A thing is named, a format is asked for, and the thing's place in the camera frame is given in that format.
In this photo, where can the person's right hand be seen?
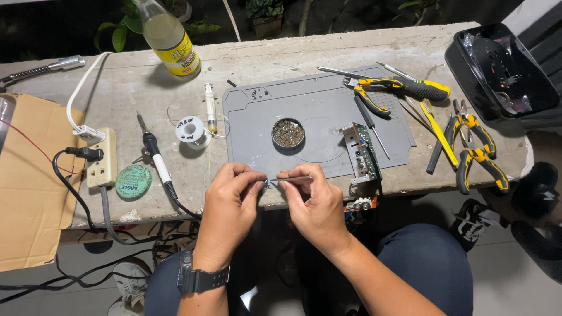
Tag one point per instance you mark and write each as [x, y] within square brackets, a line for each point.
[318, 215]

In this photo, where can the person's left hand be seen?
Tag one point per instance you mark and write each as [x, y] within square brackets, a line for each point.
[226, 215]

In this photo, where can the silver metal tweezers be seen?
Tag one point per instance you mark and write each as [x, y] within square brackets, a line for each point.
[292, 178]

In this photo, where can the small orange jack board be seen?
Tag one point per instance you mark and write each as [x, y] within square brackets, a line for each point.
[362, 204]

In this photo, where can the black digital wristwatch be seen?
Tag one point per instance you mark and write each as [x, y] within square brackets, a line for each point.
[202, 277]

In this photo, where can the round tin of brass wool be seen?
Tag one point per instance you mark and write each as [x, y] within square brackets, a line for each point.
[288, 133]

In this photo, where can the black white soldering iron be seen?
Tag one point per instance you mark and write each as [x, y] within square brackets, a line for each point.
[156, 156]

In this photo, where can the green round paste tin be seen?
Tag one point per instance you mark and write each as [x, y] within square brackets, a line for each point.
[133, 181]

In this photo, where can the black thin precision screwdriver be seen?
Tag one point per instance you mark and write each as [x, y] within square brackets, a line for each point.
[371, 125]

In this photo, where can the clear flux syringe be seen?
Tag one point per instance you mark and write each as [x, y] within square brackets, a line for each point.
[211, 109]

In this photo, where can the grey silicone repair mat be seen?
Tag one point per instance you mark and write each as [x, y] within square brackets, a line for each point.
[316, 105]

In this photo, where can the person's dark blue trousers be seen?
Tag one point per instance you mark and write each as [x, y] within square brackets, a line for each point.
[423, 267]

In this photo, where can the cluster of small screws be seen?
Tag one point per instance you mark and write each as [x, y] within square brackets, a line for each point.
[259, 92]

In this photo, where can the small black plastic piece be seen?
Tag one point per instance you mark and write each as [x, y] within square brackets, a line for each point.
[231, 83]

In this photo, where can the cream power strip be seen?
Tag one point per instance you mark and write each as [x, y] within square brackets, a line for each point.
[103, 164]

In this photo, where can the black flat pry tool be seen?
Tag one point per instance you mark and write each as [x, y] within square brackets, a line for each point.
[437, 151]

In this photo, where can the long thin metal tweezers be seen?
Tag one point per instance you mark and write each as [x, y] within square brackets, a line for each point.
[415, 112]

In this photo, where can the silver pointed tweezers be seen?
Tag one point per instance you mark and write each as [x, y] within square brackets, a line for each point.
[338, 71]

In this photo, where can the yellow toothbrush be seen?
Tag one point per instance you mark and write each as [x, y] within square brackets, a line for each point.
[437, 131]

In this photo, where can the black white sneaker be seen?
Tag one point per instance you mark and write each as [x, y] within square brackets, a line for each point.
[474, 221]

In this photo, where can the yellow black cutting pliers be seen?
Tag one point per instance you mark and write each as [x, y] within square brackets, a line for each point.
[483, 160]

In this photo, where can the yellow black long-nose pliers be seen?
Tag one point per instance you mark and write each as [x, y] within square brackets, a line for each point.
[481, 131]

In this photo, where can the glass bottle yellow label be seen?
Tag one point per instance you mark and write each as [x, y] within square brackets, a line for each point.
[169, 37]

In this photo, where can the brown cardboard sheet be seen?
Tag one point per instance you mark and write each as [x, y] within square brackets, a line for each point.
[30, 197]

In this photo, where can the small potted plant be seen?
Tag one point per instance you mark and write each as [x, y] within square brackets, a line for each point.
[265, 17]

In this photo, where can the green leafy plant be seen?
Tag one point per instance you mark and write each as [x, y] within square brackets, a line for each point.
[123, 30]

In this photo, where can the black slide sandal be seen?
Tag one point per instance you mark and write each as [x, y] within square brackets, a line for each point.
[533, 193]

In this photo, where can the silver gooseneck lamp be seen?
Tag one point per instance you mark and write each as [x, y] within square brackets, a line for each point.
[44, 69]

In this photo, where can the black plastic device casing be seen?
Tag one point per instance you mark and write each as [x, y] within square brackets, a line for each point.
[505, 72]

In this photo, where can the green circuit board metal bracket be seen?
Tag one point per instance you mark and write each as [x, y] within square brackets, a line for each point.
[362, 153]

